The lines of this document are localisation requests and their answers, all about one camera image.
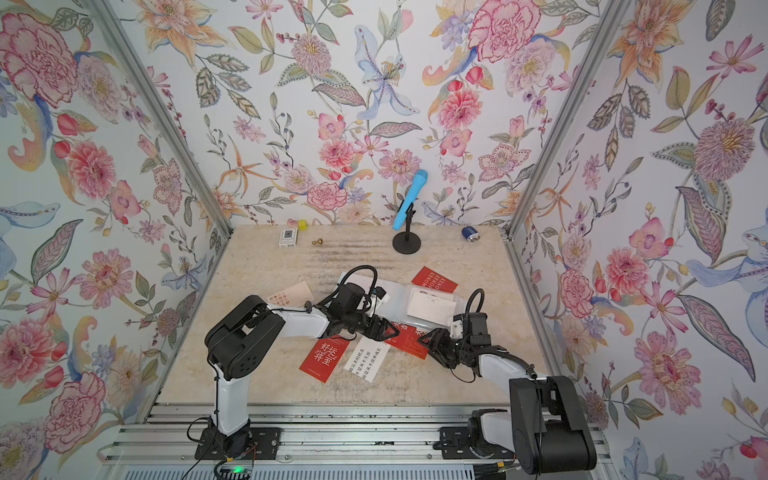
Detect white card black text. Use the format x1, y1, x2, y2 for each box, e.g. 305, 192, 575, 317
344, 337, 391, 383

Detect small blue cylinder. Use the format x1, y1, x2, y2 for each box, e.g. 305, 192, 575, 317
462, 226, 481, 242

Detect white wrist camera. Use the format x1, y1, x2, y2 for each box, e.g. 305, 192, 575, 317
372, 286, 390, 308
449, 318, 465, 340

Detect red card gold characters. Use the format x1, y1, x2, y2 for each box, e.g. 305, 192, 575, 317
386, 324, 428, 360

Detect white playing card box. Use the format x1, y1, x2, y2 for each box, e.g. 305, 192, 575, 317
278, 227, 299, 248

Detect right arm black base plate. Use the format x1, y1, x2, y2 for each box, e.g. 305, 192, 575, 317
432, 426, 515, 461

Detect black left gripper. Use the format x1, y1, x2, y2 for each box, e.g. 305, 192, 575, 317
342, 312, 401, 340

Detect aluminium corner post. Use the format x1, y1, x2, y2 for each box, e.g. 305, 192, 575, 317
506, 0, 631, 238
83, 0, 234, 236

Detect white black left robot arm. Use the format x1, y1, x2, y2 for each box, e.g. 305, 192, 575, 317
204, 265, 400, 446

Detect red money card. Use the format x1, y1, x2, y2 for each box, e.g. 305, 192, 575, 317
411, 266, 458, 293

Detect aluminium corner post left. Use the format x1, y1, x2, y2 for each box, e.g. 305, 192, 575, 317
83, 0, 234, 236

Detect aluminium corner post right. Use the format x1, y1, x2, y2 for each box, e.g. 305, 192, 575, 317
506, 0, 631, 238

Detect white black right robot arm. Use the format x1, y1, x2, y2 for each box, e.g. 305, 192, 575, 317
418, 288, 598, 476

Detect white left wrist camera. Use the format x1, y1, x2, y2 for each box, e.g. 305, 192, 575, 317
372, 286, 390, 308

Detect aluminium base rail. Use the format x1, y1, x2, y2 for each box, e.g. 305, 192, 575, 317
95, 403, 619, 480

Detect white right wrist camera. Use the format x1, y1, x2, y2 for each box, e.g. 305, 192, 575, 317
449, 318, 465, 340

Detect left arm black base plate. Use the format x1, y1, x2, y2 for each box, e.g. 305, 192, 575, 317
194, 425, 283, 461

